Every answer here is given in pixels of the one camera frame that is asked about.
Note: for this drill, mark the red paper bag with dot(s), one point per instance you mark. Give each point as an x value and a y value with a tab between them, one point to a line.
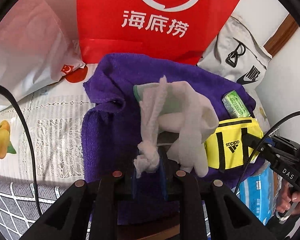
102	17

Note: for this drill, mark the grey canvas pouch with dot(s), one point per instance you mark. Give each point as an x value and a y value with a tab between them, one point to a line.
227	42

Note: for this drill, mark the yellow zip pouch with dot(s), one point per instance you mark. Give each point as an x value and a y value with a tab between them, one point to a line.
230	132

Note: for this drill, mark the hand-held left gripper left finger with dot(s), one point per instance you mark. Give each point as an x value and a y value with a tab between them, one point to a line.
136	185

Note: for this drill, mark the brown wooden door frame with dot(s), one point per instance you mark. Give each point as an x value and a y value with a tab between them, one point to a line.
282	36

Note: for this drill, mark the white plastic shopping bag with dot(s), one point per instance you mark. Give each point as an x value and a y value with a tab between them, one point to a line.
27	42

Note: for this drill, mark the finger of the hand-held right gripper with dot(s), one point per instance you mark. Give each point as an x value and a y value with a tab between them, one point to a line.
257	146
287	143

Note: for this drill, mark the green packet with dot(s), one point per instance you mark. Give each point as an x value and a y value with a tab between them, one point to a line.
236	105

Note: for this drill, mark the person's right hand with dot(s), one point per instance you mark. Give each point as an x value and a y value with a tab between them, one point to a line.
285	200

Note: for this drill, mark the blue tissue pack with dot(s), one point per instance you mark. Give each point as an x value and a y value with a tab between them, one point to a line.
255	195

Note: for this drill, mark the purple towel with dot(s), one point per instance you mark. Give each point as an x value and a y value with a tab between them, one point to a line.
110	120

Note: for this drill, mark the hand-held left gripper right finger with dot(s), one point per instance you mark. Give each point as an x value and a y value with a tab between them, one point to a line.
163	187

